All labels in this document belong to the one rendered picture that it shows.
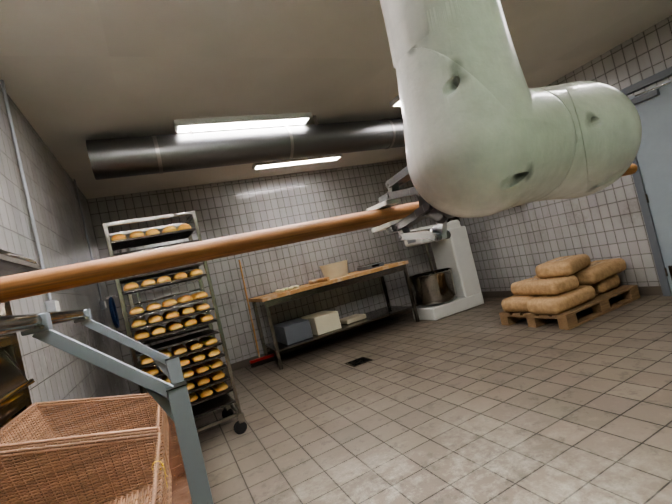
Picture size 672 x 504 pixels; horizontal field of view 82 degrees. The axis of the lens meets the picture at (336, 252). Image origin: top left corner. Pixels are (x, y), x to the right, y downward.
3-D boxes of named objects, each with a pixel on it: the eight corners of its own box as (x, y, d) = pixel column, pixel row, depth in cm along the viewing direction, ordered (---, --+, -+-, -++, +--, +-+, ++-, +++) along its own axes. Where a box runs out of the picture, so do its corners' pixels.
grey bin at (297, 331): (287, 345, 492) (283, 327, 492) (277, 341, 537) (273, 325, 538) (313, 337, 507) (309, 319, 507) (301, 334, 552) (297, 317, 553)
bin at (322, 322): (318, 335, 509) (314, 318, 510) (304, 333, 554) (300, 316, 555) (342, 328, 525) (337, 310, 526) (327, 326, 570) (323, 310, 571)
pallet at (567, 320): (569, 330, 363) (565, 315, 363) (501, 325, 436) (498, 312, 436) (640, 297, 413) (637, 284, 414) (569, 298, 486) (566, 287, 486)
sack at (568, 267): (572, 276, 381) (569, 261, 381) (535, 280, 409) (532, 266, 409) (593, 266, 420) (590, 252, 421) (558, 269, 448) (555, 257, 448)
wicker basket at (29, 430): (-11, 545, 110) (-32, 449, 111) (46, 467, 161) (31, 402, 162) (171, 471, 130) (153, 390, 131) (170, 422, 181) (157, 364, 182)
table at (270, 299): (278, 371, 468) (261, 298, 470) (263, 361, 541) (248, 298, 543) (422, 320, 561) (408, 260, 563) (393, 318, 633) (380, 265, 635)
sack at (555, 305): (557, 316, 366) (553, 301, 366) (526, 315, 400) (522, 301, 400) (599, 297, 389) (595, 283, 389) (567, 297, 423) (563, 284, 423)
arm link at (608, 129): (681, 173, 35) (650, 57, 36) (598, 190, 30) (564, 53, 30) (543, 208, 48) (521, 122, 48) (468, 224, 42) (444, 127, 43)
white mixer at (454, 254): (436, 322, 530) (414, 228, 533) (409, 320, 590) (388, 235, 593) (489, 303, 572) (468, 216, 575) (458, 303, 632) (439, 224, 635)
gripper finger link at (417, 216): (447, 195, 57) (451, 204, 57) (407, 222, 67) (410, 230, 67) (427, 199, 55) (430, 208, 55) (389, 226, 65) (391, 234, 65)
